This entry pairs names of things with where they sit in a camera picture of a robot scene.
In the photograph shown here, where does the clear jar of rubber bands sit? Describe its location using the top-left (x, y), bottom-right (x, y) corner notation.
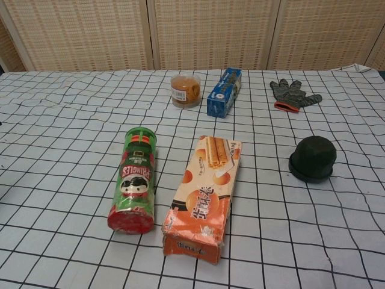
top-left (170, 74), bottom-right (202, 108)

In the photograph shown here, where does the orange egg roll box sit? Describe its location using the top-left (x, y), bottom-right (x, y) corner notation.
top-left (162, 135), bottom-right (243, 266)

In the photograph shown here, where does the blue cling wrap box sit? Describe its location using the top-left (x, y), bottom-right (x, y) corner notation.
top-left (206, 67), bottom-right (243, 118)

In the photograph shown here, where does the green Pringles can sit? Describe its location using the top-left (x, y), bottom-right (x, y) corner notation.
top-left (107, 126), bottom-right (158, 235)

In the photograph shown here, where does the grey knit work glove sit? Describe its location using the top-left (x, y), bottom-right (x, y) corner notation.
top-left (269, 78), bottom-right (323, 114)

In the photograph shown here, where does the woven bamboo folding screen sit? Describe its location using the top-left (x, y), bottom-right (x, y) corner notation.
top-left (0, 0), bottom-right (385, 73)

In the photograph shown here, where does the white black grid tablecloth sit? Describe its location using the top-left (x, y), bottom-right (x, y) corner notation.
top-left (0, 62), bottom-right (385, 289)

